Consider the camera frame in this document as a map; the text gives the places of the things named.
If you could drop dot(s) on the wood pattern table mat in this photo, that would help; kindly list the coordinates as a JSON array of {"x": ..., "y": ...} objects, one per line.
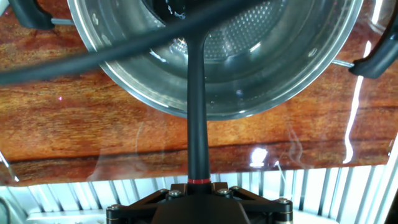
[{"x": 93, "y": 124}]

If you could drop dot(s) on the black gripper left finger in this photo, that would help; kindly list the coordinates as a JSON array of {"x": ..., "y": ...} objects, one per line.
[{"x": 136, "y": 213}]

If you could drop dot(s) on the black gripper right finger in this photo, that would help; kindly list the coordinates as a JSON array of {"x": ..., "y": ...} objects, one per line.
[{"x": 264, "y": 211}]

